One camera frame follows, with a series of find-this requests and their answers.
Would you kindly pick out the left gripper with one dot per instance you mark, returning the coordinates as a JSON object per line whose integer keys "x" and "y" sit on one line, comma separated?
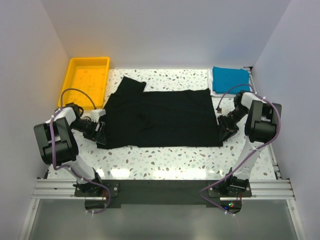
{"x": 98, "y": 136}

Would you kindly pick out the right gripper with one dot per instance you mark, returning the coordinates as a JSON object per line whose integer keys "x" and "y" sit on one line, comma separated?
{"x": 226, "y": 130}

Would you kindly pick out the black t shirt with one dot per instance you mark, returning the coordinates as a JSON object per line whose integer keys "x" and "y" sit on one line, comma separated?
{"x": 135, "y": 117}

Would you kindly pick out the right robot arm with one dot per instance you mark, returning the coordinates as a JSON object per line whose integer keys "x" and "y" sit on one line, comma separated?
{"x": 237, "y": 180}

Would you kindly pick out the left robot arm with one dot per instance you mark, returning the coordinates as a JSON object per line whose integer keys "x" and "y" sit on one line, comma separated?
{"x": 58, "y": 146}

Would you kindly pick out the folded blue t shirt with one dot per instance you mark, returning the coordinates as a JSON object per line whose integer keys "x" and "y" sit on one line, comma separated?
{"x": 227, "y": 78}

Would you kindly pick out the yellow plastic tray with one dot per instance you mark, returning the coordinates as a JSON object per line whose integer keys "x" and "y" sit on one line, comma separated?
{"x": 85, "y": 82}

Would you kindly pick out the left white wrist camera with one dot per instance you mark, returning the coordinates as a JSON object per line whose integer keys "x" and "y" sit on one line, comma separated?
{"x": 96, "y": 114}

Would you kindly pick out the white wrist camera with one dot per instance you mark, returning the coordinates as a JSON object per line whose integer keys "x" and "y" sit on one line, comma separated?
{"x": 96, "y": 114}
{"x": 223, "y": 111}

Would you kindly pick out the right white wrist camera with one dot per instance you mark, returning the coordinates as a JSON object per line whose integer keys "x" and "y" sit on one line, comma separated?
{"x": 223, "y": 111}

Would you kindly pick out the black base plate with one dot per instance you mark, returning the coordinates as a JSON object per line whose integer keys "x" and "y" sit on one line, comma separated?
{"x": 117, "y": 193}

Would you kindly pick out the aluminium frame rail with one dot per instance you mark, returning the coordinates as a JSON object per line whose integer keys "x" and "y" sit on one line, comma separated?
{"x": 261, "y": 189}

